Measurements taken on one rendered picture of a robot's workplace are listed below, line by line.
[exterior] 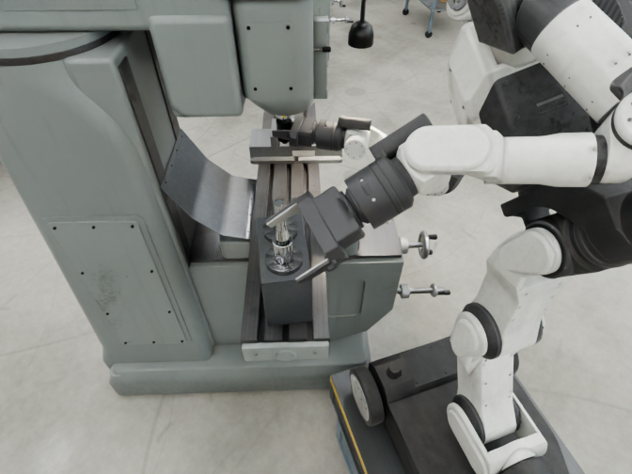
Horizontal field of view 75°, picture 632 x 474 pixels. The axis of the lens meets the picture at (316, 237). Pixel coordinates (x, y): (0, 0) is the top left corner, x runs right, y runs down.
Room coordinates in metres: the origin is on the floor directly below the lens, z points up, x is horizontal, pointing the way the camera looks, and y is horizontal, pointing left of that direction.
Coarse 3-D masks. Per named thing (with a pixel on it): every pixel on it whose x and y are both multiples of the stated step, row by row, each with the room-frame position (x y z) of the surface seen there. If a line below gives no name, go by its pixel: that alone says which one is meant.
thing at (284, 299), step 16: (288, 224) 0.75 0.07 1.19; (304, 240) 0.71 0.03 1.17; (272, 256) 0.64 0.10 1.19; (304, 256) 0.66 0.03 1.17; (272, 272) 0.60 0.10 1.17; (288, 272) 0.60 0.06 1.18; (304, 272) 0.61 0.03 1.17; (272, 288) 0.58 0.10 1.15; (288, 288) 0.58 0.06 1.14; (304, 288) 0.59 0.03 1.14; (272, 304) 0.58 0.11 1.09; (288, 304) 0.58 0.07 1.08; (304, 304) 0.59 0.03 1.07; (272, 320) 0.58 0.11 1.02; (288, 320) 0.58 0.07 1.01; (304, 320) 0.59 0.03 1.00
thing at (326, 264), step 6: (318, 264) 0.39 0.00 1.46; (324, 264) 0.39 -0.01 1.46; (330, 264) 0.40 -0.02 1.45; (312, 270) 0.39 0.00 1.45; (318, 270) 0.39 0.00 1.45; (324, 270) 0.40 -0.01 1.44; (330, 270) 0.39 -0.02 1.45; (300, 276) 0.39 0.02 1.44; (306, 276) 0.38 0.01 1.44; (312, 276) 0.39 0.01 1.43; (300, 282) 0.38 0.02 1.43
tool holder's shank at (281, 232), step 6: (276, 204) 0.64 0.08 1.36; (282, 204) 0.64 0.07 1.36; (276, 210) 0.63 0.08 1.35; (282, 222) 0.63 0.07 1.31; (276, 228) 0.63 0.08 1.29; (282, 228) 0.63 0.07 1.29; (276, 234) 0.63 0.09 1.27; (282, 234) 0.63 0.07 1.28; (288, 234) 0.64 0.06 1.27; (276, 240) 0.63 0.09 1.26; (282, 240) 0.63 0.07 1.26
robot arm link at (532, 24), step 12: (516, 0) 0.65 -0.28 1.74; (528, 0) 0.64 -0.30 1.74; (540, 0) 0.63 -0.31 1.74; (552, 0) 0.62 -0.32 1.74; (564, 0) 0.61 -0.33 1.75; (576, 0) 0.61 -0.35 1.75; (516, 12) 0.65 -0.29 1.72; (528, 12) 0.63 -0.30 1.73; (540, 12) 0.62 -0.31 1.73; (552, 12) 0.61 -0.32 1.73; (516, 24) 0.64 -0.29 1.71; (528, 24) 0.62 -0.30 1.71; (540, 24) 0.61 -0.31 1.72; (528, 36) 0.62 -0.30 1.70; (528, 48) 0.63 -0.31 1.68
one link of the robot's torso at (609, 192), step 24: (528, 192) 0.59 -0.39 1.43; (552, 192) 0.54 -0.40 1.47; (576, 192) 0.51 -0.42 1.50; (600, 192) 0.48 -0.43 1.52; (624, 192) 0.48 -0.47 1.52; (528, 216) 0.61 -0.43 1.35; (576, 216) 0.49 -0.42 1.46; (600, 216) 0.46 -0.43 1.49; (624, 216) 0.44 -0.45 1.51; (576, 240) 0.47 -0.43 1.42; (600, 240) 0.44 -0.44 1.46; (624, 240) 0.42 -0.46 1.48; (600, 264) 0.44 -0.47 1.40; (624, 264) 0.43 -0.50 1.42
